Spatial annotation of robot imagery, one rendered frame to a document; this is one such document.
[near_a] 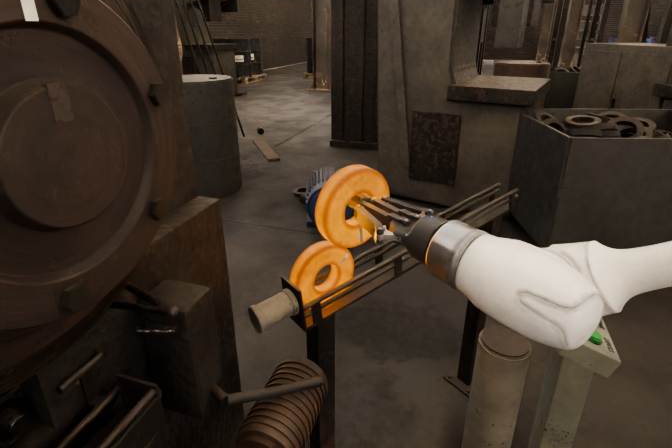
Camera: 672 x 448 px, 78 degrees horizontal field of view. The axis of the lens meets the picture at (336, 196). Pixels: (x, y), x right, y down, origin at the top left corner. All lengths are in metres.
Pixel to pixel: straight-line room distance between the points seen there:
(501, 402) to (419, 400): 0.53
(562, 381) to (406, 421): 0.59
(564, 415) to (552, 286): 0.77
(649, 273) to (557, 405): 0.65
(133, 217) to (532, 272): 0.45
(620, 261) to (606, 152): 1.72
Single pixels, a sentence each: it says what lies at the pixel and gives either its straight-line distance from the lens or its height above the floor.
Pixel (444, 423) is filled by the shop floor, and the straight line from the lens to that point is 1.62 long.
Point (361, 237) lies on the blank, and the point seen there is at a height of 0.85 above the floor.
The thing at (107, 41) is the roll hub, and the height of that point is 1.20.
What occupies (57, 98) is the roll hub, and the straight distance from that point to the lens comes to 0.39.
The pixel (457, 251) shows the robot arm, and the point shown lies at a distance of 0.58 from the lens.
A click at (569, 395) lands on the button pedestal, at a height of 0.40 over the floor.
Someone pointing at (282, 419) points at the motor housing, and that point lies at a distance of 0.90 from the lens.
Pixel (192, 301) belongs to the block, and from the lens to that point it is 0.74.
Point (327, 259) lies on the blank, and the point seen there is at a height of 0.75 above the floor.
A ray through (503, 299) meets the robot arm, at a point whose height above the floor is 0.92.
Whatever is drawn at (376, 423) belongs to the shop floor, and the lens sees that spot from 1.58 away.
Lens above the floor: 1.21
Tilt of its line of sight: 22 degrees down
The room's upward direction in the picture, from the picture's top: straight up
